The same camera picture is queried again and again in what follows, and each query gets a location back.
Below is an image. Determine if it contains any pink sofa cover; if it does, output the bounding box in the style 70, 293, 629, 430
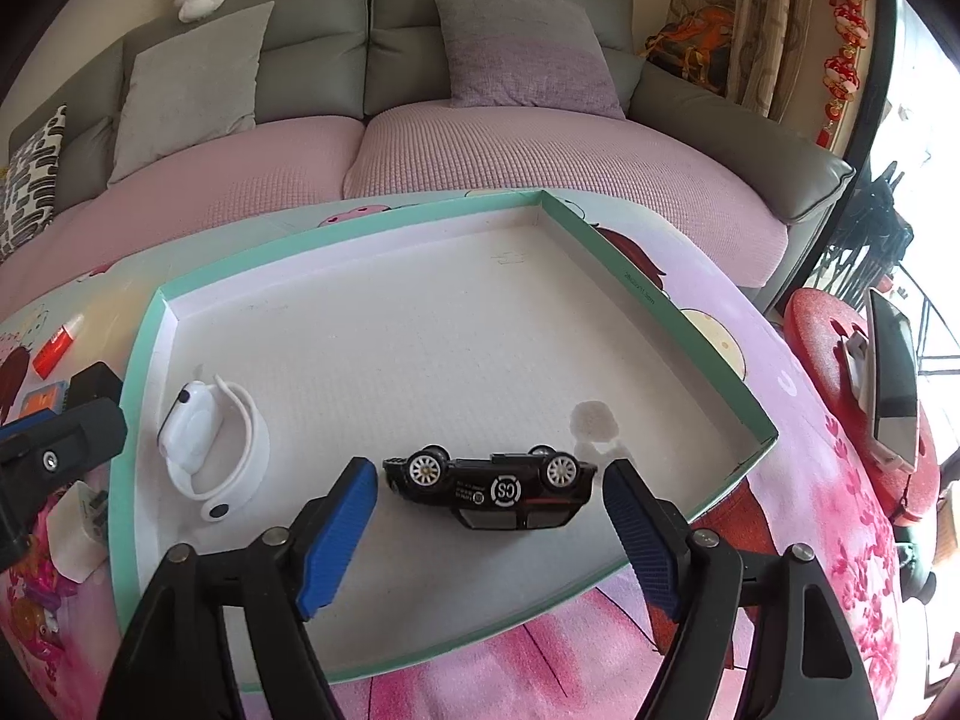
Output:
0, 101, 792, 331

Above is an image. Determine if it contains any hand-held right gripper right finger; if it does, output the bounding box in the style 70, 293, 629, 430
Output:
602, 459, 880, 720

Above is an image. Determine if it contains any white smartwatch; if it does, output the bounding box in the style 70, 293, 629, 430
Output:
156, 373, 272, 521

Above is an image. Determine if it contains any grey sofa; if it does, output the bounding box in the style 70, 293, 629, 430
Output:
0, 0, 856, 316

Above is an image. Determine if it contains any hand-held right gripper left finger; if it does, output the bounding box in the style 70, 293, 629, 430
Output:
97, 456, 380, 720

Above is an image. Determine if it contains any teal cardboard box lid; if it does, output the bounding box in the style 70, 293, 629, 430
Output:
109, 190, 779, 685

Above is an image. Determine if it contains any red round stool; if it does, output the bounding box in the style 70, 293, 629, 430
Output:
784, 287, 942, 526

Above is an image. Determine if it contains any orange and blue toy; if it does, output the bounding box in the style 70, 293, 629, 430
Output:
19, 382, 72, 421

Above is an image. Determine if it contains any black charger plug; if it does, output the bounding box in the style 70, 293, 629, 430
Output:
69, 362, 125, 413

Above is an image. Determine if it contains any white charger plug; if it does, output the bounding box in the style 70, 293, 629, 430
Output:
46, 484, 113, 583

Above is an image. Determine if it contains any dark screen device on stand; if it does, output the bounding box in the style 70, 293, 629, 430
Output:
836, 289, 922, 473

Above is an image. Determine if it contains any patterned beige curtain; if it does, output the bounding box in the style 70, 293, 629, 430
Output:
667, 0, 833, 125

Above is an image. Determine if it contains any red hanging decoration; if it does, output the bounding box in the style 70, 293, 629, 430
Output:
817, 0, 875, 147

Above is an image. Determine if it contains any black toy car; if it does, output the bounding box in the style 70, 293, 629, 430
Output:
382, 445, 599, 532

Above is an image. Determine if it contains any red glue bottle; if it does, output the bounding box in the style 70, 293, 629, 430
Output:
32, 315, 83, 378

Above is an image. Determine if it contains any printed cartoon blanket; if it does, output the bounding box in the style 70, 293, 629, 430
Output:
0, 191, 931, 720

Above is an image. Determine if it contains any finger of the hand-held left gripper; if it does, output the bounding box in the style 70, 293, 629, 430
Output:
0, 491, 44, 572
0, 397, 128, 500

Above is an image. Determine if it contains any grey and purple cushion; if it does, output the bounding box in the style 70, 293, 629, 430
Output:
431, 0, 627, 121

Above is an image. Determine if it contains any black and white patterned cushion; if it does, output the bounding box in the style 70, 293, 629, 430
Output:
0, 105, 68, 263

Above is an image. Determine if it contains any orange embroidered cushion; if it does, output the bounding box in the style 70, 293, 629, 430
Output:
641, 6, 732, 95

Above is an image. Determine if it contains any light grey cushion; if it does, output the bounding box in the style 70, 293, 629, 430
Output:
107, 1, 276, 187

